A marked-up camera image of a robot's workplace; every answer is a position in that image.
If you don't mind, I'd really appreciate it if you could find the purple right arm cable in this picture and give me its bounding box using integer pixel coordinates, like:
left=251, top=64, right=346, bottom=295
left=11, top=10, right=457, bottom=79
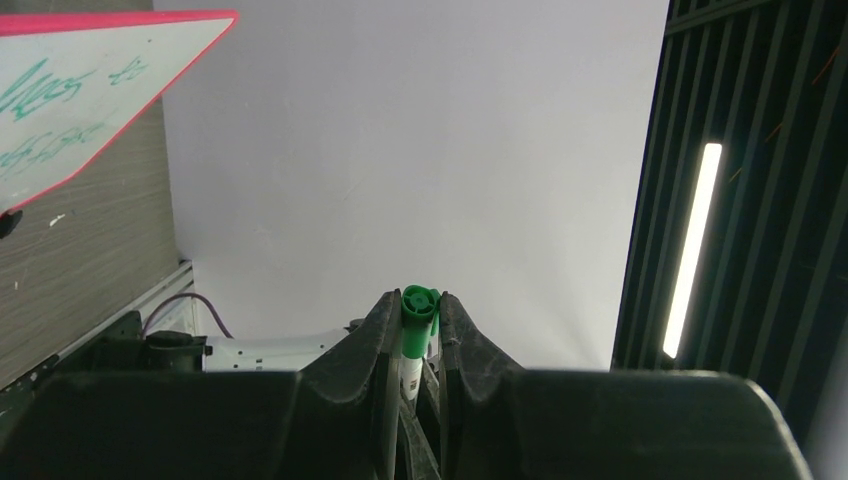
left=140, top=292, right=235, bottom=340

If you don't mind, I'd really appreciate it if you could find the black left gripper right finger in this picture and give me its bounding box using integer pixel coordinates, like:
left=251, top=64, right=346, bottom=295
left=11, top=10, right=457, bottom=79
left=439, top=293, right=812, bottom=479

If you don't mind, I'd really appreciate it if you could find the green whiteboard marker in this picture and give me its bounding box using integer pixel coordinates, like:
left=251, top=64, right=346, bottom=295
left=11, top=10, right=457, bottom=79
left=399, top=356, right=424, bottom=401

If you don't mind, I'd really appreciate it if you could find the ceiling strip light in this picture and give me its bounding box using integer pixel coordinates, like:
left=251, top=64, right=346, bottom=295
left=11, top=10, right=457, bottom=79
left=662, top=143, right=723, bottom=359

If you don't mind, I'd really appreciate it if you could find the green marker cap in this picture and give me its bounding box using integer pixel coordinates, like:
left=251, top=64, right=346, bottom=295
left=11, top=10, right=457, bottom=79
left=401, top=285, right=441, bottom=359

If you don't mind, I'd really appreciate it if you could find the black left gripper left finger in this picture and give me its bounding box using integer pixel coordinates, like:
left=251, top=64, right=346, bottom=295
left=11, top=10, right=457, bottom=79
left=1, top=290, right=401, bottom=479

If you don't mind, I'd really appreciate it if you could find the red-framed whiteboard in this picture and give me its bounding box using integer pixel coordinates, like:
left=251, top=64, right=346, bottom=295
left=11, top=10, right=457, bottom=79
left=1, top=9, right=239, bottom=211

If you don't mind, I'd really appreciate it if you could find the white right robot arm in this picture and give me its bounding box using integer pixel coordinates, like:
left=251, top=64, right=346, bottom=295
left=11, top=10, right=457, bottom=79
left=140, top=319, right=361, bottom=373

